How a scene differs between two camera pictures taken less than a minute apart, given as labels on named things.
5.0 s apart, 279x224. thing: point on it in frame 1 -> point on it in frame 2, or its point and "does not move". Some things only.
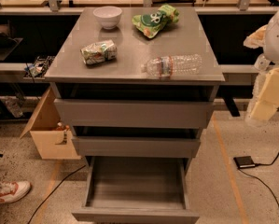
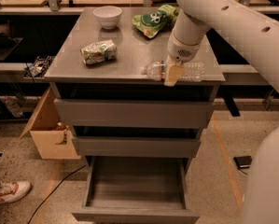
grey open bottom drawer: (131, 189) does not move
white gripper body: (277, 37) -> (181, 50)
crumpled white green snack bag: (93, 53) does not move
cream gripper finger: (269, 94) -> (174, 73)
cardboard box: (52, 138) does not move
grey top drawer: (133, 113) does not move
